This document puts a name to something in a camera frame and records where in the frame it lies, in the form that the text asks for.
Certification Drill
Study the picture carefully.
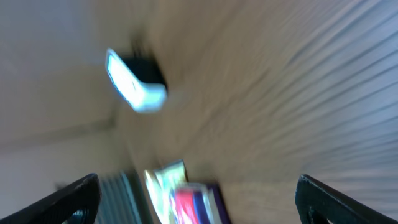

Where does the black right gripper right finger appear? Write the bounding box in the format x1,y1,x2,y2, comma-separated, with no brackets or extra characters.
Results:
295,174,397,224

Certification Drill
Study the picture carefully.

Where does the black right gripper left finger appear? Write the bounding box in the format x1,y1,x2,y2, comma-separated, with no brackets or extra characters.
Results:
1,174,101,224

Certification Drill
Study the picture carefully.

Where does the yellow wet wipes packet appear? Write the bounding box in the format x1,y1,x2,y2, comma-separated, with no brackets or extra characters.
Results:
144,159,187,224

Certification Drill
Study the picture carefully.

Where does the white barcode scanner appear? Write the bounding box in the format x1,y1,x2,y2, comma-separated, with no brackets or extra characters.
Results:
105,48,168,114

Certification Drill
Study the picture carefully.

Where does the red Carefree liner pack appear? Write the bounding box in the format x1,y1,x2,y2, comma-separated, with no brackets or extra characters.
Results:
169,183,231,224

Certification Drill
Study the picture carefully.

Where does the grey plastic basket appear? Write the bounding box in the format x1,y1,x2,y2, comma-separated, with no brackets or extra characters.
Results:
55,170,153,224

